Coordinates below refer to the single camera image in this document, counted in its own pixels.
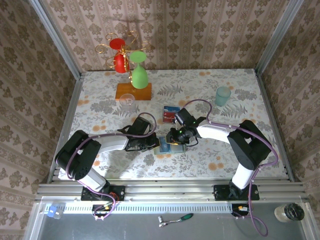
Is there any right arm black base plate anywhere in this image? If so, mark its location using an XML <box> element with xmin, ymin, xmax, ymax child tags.
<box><xmin>213</xmin><ymin>184</ymin><xmax>260</xmax><ymax>202</ymax></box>

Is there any grey metal shelf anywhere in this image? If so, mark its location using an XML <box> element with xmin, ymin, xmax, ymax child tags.
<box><xmin>24</xmin><ymin>197</ymin><xmax>320</xmax><ymax>240</ymax></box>

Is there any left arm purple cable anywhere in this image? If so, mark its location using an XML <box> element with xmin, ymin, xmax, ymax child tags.
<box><xmin>65</xmin><ymin>112</ymin><xmax>158</xmax><ymax>222</ymax></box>

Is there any green card holder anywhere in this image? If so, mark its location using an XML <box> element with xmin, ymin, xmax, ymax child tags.
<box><xmin>153</xmin><ymin>136</ymin><xmax>188</xmax><ymax>155</ymax></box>

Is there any aluminium long double rail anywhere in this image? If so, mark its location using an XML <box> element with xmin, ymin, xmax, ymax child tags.
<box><xmin>34</xmin><ymin>176</ymin><xmax>310</xmax><ymax>203</ymax></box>

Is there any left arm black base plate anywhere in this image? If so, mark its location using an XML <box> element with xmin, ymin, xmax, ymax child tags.
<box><xmin>80</xmin><ymin>185</ymin><xmax>126</xmax><ymax>202</ymax></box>

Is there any clear plastic card box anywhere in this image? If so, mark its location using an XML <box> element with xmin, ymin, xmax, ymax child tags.
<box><xmin>161</xmin><ymin>104</ymin><xmax>182</xmax><ymax>125</ymax></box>

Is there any teal plastic cup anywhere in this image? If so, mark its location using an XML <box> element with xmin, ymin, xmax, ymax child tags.
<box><xmin>215</xmin><ymin>86</ymin><xmax>232</xmax><ymax>108</ymax></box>

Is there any white slotted cable duct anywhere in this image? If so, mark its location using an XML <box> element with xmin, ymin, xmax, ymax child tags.
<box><xmin>44</xmin><ymin>201</ymin><xmax>235</xmax><ymax>215</ymax></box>

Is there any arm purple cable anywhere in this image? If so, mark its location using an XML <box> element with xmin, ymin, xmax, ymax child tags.
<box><xmin>65</xmin><ymin>112</ymin><xmax>158</xmax><ymax>222</ymax></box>
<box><xmin>181</xmin><ymin>99</ymin><xmax>279</xmax><ymax>237</ymax></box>

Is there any aluminium side rail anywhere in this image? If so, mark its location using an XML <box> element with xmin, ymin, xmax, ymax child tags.
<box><xmin>47</xmin><ymin>72</ymin><xmax>86</xmax><ymax>182</ymax></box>
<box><xmin>253</xmin><ymin>68</ymin><xmax>296</xmax><ymax>182</ymax></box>

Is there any jar with black lid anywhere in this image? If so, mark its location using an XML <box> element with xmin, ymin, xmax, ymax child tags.
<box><xmin>274</xmin><ymin>202</ymin><xmax>306</xmax><ymax>223</ymax></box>

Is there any blue plastic connector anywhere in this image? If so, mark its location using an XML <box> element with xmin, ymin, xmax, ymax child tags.
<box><xmin>47</xmin><ymin>205</ymin><xmax>62</xmax><ymax>220</ymax></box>

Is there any aluminium frame post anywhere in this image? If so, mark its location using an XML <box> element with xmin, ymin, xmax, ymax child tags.
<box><xmin>254</xmin><ymin>0</ymin><xmax>305</xmax><ymax>75</ymax></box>
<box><xmin>27</xmin><ymin>0</ymin><xmax>84</xmax><ymax>80</ymax></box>

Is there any black cable clamp bracket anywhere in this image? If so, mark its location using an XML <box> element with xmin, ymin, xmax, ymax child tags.
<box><xmin>91</xmin><ymin>203</ymin><xmax>118</xmax><ymax>222</ymax></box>
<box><xmin>231</xmin><ymin>203</ymin><xmax>251</xmax><ymax>221</ymax></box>

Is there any gold wire glass rack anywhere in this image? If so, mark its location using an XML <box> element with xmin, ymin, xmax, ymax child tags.
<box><xmin>95</xmin><ymin>30</ymin><xmax>153</xmax><ymax>102</ymax></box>

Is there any red wine glass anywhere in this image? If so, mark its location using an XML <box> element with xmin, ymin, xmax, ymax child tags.
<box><xmin>109</xmin><ymin>37</ymin><xmax>130</xmax><ymax>74</ymax></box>

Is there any green wine glass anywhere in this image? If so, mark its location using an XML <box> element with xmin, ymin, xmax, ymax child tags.
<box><xmin>128</xmin><ymin>51</ymin><xmax>149</xmax><ymax>90</ymax></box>

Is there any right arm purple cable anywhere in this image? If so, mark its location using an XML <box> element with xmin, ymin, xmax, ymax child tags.
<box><xmin>181</xmin><ymin>99</ymin><xmax>279</xmax><ymax>237</ymax></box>

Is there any clear glass cup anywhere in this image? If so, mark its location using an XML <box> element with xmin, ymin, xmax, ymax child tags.
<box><xmin>119</xmin><ymin>93</ymin><xmax>136</xmax><ymax>107</ymax></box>

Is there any green handled ratchet tool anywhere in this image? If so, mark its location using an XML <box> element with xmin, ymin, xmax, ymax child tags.
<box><xmin>157</xmin><ymin>212</ymin><xmax>195</xmax><ymax>228</ymax></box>

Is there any floral table cover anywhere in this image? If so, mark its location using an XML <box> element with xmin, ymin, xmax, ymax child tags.
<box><xmin>57</xmin><ymin>68</ymin><xmax>288</xmax><ymax>180</ymax></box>

